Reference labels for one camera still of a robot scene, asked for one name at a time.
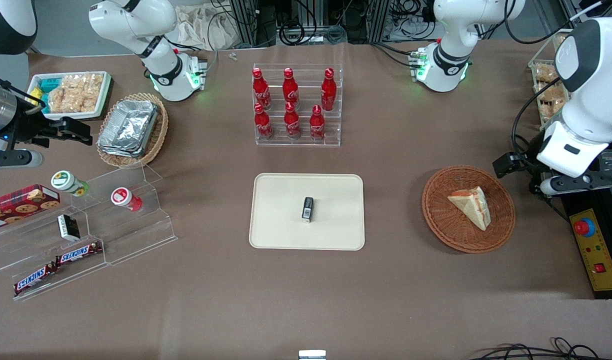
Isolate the stack of foil trays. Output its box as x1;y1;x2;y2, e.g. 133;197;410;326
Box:
97;99;160;159

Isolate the small black white box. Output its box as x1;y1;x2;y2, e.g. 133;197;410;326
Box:
56;213;81;242

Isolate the clear snack display rack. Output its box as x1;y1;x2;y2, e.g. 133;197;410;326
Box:
527;29;576;132

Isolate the red Coca-Cola bottle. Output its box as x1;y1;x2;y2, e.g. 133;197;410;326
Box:
320;67;338;112
253;102;274;140
309;104;327;141
283;101;302;140
252;67;272;111
282;67;300;107

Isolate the red tartan cookie box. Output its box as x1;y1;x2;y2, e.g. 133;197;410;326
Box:
0;184;61;232

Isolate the white crumpled cloth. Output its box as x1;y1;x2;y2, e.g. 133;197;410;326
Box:
174;4;238;52

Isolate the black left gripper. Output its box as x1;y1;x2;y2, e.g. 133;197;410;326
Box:
492;149;555;187

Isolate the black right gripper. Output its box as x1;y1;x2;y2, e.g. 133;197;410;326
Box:
3;113;93;152

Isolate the clear acrylic stepped shelf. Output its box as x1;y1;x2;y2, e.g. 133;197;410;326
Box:
83;164;178;267
0;197;109;302

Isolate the clear acrylic bottle rack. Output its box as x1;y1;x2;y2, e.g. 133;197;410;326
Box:
252;63;343;147

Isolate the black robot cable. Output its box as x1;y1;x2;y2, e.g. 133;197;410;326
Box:
510;88;563;169

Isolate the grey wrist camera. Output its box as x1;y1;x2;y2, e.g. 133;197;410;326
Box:
539;174;612;197
0;149;45;170

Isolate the white rectangular snack container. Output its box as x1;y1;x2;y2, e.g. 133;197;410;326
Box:
27;71;112;121

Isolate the brown wicker basket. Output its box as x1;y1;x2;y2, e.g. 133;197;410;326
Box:
421;165;516;255

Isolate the triangular wrapped sandwich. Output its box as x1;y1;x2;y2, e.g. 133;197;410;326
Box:
446;186;492;232

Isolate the green sunflower yogurt cup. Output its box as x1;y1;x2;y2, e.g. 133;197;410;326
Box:
50;170;90;197

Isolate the Snickers chocolate bar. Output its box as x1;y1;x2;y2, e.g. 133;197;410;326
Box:
13;262;60;296
55;241;103;266

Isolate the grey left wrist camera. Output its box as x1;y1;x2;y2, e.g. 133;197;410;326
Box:
539;174;612;197

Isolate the rice cracker bag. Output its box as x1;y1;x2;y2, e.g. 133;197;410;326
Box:
82;73;105;113
61;75;89;114
47;84;71;115

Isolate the black floor cable bundle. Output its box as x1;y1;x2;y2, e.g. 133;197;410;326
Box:
467;337;612;360

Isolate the beige plastic tray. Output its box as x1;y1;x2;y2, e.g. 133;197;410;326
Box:
249;172;366;251

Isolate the coiled black cable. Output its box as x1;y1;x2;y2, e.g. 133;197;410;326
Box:
278;21;308;47

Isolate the light wicker basket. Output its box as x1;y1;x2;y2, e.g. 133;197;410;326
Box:
96;92;169;169

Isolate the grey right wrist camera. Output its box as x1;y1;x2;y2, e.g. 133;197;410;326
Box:
0;149;45;170

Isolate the red strawberry yogurt cup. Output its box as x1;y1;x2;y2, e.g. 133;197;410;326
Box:
110;186;143;212

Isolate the yellow emergency stop box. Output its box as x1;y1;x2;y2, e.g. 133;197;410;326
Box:
569;207;612;294

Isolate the brown snack bag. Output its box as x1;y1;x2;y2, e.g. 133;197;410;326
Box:
533;64;560;84
536;84;569;120

